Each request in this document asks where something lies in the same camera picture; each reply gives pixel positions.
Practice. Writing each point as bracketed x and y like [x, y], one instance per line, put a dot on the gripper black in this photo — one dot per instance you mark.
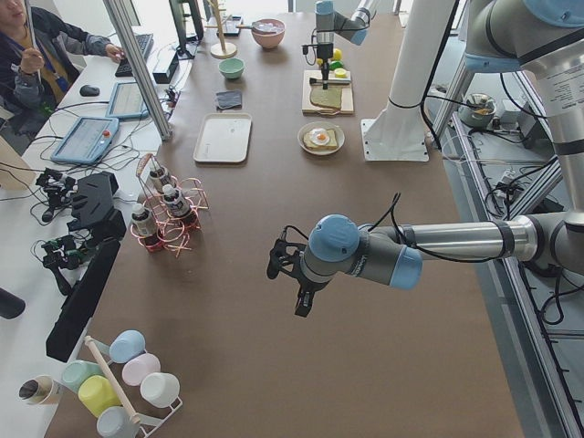
[308, 286]
[325, 51]

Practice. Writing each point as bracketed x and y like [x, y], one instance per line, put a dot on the bread slice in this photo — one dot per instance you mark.
[330, 98]
[333, 144]

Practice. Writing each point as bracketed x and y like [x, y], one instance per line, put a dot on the white plate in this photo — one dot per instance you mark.
[324, 125]

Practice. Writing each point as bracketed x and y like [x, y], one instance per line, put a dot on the cream serving tray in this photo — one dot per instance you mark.
[223, 138]

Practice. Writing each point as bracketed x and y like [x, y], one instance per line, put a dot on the green lime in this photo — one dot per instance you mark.
[338, 69]

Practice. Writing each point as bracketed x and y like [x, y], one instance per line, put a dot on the wooden cutting board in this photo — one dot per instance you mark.
[307, 107]

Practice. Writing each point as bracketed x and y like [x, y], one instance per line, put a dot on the pink bowl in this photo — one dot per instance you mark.
[269, 41]

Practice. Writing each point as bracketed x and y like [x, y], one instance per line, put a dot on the fried egg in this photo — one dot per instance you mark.
[319, 137]

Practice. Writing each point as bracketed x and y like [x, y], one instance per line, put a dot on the clear plastic ice cubes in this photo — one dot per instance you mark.
[265, 27]

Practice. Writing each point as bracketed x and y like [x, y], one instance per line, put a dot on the green bowl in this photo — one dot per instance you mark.
[232, 68]

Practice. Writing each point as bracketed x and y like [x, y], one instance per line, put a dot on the dark grey cloth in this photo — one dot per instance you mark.
[229, 99]

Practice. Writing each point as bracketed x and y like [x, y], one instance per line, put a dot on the wooden mug tree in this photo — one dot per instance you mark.
[223, 49]

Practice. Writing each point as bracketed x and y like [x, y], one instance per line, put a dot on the black monitor stand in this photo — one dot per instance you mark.
[188, 25]

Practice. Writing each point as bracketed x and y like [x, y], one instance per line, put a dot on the metal pot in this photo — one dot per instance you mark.
[478, 110]

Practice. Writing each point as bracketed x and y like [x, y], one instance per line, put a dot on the drink bottle middle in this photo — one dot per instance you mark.
[174, 201]

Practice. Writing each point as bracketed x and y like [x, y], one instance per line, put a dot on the drink bottle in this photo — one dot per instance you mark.
[140, 217]
[174, 201]
[159, 177]

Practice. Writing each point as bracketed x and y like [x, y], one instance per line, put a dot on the white cup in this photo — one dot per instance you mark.
[160, 389]

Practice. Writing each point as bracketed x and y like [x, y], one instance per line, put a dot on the drink bottle front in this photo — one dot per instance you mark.
[140, 217]

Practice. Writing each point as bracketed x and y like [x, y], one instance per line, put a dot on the pink cup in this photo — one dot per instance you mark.
[138, 368]

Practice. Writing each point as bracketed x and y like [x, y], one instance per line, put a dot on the drink bottle back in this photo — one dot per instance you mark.
[159, 177]

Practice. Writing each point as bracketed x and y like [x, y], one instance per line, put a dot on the white cup rack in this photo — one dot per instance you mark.
[149, 418]

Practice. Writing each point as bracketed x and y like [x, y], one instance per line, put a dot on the teach pendant far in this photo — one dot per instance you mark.
[126, 102]

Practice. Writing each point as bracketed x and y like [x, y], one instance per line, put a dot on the teach pendant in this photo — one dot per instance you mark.
[126, 102]
[86, 141]

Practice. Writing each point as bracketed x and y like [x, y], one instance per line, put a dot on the black long box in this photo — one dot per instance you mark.
[80, 305]

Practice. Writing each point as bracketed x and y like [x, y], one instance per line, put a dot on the grey blue cup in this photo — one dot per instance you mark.
[114, 422]

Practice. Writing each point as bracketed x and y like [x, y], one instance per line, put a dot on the yellow cup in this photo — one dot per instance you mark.
[97, 395]

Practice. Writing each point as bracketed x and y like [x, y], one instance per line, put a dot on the black plastic holder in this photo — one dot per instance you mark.
[93, 208]

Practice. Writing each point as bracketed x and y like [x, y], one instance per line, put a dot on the black computer mouse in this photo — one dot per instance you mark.
[89, 91]

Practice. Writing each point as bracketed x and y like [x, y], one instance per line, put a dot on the mint green cup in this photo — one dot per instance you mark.
[77, 371]

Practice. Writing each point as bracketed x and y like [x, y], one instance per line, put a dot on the teach pendant near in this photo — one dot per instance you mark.
[86, 141]

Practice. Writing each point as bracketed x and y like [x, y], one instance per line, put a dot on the paper coffee cup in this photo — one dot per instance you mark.
[41, 390]

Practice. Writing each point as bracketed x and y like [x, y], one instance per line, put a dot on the black handled knife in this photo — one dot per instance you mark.
[331, 81]

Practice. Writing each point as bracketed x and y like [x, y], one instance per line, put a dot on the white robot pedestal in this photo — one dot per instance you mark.
[398, 132]

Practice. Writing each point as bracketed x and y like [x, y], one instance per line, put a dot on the copper wire bottle rack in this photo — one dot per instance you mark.
[167, 232]

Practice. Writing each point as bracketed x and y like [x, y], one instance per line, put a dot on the aluminium frame post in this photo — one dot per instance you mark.
[120, 19]

